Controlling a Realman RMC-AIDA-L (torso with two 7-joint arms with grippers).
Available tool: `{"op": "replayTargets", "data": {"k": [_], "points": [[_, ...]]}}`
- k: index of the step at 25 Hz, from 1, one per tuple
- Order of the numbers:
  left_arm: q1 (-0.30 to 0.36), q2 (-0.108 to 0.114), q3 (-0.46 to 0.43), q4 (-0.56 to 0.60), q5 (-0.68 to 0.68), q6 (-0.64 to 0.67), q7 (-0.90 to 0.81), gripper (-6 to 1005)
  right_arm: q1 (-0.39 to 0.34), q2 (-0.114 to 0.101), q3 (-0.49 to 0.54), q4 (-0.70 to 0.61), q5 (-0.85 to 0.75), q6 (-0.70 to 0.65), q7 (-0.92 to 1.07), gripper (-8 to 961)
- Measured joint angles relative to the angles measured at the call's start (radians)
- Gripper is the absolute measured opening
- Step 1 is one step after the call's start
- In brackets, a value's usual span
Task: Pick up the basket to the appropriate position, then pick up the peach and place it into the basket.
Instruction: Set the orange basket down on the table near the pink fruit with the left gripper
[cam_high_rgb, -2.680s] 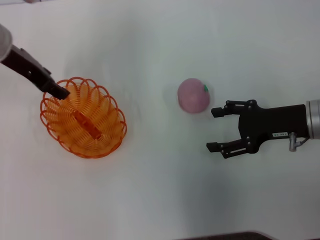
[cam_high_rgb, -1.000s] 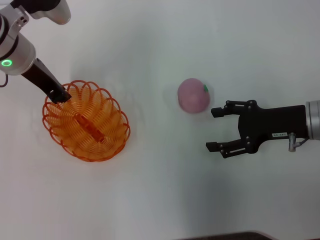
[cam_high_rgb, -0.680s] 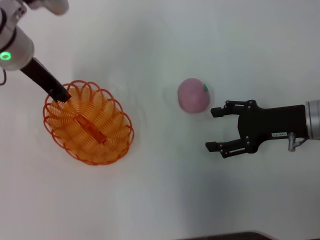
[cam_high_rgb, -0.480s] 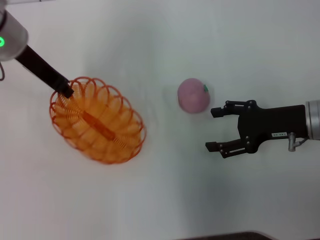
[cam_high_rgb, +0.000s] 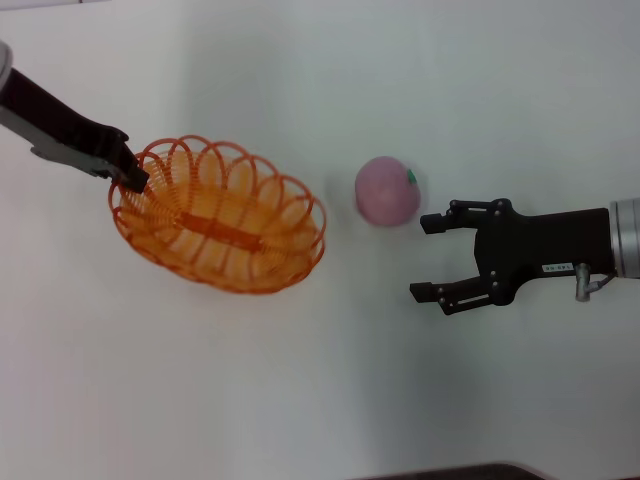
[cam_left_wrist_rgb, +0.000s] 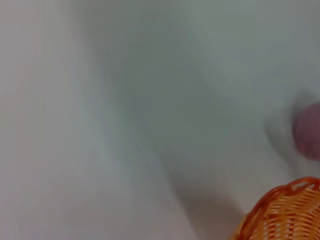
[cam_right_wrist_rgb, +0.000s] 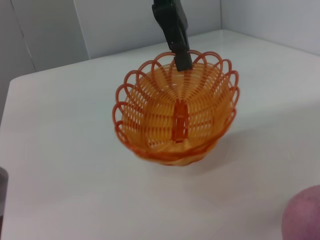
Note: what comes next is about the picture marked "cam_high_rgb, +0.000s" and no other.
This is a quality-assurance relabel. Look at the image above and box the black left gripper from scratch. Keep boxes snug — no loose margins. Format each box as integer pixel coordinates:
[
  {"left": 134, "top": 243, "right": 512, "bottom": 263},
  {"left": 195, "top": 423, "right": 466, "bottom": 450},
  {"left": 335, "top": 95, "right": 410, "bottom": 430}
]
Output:
[{"left": 0, "top": 66, "right": 150, "bottom": 195}]

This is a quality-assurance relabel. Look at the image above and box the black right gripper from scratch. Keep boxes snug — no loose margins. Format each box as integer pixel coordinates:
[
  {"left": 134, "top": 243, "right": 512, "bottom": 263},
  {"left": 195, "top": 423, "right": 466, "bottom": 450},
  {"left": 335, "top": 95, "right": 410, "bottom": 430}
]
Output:
[{"left": 408, "top": 197, "right": 615, "bottom": 317}]

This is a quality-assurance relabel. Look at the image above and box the pink toy peach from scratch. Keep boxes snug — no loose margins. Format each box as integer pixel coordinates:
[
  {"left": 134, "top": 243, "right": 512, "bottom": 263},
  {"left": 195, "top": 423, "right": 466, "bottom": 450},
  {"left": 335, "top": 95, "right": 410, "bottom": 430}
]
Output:
[{"left": 353, "top": 155, "right": 424, "bottom": 229}]

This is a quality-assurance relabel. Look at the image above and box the orange woven plastic basket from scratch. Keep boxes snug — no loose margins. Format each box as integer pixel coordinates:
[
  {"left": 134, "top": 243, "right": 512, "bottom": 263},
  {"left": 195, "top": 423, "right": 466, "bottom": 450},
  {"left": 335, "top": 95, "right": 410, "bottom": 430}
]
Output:
[{"left": 108, "top": 133, "right": 329, "bottom": 296}]

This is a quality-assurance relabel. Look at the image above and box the dark rounded robot base edge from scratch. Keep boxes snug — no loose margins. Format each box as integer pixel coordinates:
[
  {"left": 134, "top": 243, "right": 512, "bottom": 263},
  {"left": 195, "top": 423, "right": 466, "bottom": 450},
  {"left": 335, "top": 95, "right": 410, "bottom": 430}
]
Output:
[{"left": 344, "top": 460, "right": 544, "bottom": 480}]

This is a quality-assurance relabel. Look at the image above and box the right gripper cable plug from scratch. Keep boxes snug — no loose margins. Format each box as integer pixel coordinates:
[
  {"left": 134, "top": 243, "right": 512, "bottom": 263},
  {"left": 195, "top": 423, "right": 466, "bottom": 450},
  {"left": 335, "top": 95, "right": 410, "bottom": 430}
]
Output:
[{"left": 573, "top": 262, "right": 617, "bottom": 303}]

